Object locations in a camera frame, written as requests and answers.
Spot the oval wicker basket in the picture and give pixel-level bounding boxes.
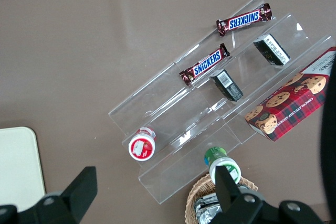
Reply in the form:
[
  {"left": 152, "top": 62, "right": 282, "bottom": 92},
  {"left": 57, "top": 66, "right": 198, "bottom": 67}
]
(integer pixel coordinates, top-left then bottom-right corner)
[{"left": 185, "top": 173, "right": 259, "bottom": 224}]

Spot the clear acrylic stepped shelf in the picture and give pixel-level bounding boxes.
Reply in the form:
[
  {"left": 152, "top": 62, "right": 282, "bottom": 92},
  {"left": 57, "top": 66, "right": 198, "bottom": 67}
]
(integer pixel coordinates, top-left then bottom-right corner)
[{"left": 108, "top": 0, "right": 336, "bottom": 205}]

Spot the red tartan cookie box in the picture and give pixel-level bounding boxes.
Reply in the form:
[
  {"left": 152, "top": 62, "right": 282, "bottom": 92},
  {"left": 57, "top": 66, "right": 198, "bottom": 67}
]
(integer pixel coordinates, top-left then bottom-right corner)
[{"left": 244, "top": 46, "right": 336, "bottom": 142}]

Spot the small black box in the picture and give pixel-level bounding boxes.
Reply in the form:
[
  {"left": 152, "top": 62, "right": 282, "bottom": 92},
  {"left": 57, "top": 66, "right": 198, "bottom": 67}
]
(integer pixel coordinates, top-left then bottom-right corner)
[
  {"left": 209, "top": 69, "right": 244, "bottom": 102},
  {"left": 253, "top": 33, "right": 291, "bottom": 67}
]

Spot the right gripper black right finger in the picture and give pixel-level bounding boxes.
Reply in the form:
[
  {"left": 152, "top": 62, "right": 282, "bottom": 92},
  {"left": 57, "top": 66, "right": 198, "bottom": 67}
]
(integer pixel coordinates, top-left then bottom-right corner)
[{"left": 215, "top": 165, "right": 242, "bottom": 213}]

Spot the stack of foil packs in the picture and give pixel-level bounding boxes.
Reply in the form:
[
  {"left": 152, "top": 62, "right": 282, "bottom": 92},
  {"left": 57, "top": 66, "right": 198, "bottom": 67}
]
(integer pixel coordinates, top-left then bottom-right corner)
[{"left": 193, "top": 191, "right": 224, "bottom": 224}]

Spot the red strawberry lidded cup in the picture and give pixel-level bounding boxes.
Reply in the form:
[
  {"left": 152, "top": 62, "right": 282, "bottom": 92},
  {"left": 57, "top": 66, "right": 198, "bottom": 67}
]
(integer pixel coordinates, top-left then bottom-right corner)
[{"left": 128, "top": 126, "right": 158, "bottom": 162}]

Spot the green lidded cup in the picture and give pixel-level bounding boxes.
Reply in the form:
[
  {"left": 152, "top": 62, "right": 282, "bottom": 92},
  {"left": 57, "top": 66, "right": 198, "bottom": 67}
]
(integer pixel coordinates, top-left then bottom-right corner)
[{"left": 204, "top": 146, "right": 242, "bottom": 185}]

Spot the beige plastic tray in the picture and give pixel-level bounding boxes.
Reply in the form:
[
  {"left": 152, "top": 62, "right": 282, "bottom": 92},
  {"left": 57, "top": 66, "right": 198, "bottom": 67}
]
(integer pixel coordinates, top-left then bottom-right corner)
[{"left": 0, "top": 126, "right": 46, "bottom": 212}]

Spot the Snickers chocolate bar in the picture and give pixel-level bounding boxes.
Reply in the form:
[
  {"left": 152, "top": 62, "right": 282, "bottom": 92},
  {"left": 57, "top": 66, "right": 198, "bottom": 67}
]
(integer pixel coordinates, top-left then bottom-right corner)
[
  {"left": 216, "top": 3, "right": 272, "bottom": 37},
  {"left": 178, "top": 42, "right": 231, "bottom": 87}
]

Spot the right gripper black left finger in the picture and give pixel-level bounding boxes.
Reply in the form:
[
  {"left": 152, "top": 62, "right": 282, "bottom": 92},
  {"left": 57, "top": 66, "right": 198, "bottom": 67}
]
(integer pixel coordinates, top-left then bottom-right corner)
[{"left": 60, "top": 165, "right": 98, "bottom": 224}]

